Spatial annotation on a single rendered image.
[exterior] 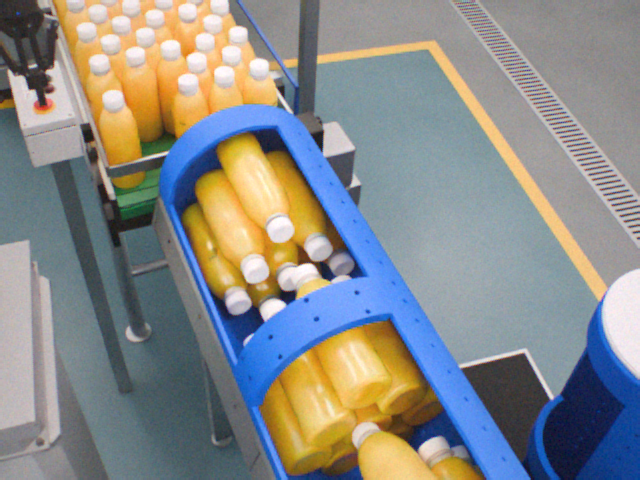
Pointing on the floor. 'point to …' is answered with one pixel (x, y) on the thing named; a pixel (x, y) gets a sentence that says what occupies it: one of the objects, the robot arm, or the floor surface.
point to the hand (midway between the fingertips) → (38, 87)
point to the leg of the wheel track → (221, 435)
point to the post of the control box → (90, 269)
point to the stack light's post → (309, 25)
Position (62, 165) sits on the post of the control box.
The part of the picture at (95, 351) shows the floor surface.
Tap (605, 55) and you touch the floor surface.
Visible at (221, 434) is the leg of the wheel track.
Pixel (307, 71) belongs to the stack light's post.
